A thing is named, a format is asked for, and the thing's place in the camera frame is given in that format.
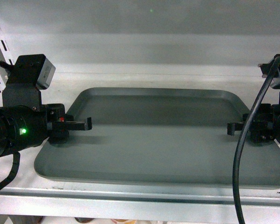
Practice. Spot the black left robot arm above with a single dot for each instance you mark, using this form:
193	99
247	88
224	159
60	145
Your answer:
24	120

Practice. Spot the white slotted shelf upright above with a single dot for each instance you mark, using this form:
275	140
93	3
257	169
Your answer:
5	55

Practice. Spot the grey rectangular serving tray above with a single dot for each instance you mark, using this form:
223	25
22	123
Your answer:
147	136

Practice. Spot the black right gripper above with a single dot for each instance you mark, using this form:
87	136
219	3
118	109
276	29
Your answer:
262	126

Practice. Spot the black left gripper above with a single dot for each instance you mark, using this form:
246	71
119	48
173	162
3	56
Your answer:
56	128

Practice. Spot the white upper shelf board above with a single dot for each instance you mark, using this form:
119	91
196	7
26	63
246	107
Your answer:
30	194

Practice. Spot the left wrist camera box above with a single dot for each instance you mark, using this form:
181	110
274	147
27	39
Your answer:
34	70

